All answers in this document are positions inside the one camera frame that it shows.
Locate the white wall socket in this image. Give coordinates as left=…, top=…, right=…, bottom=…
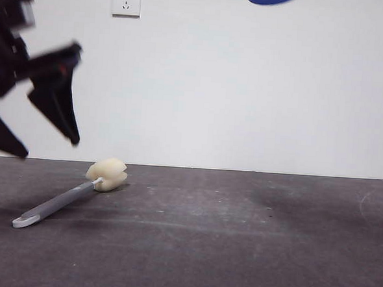
left=111, top=0, right=142, bottom=19

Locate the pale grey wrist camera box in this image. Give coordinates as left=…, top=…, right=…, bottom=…
left=16, top=0, right=38, bottom=29

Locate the grey-handled sponge cup brush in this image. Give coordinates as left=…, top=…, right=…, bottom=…
left=11, top=152, right=129, bottom=236

